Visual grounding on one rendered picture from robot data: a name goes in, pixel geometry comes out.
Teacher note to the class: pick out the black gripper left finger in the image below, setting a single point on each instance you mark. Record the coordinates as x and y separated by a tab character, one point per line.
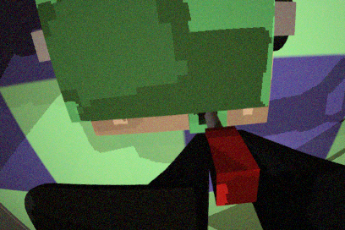
177	199

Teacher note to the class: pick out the red-headed pin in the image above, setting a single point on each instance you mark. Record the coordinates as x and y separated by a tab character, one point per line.
234	173

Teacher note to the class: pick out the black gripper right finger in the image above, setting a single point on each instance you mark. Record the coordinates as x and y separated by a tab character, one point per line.
296	191

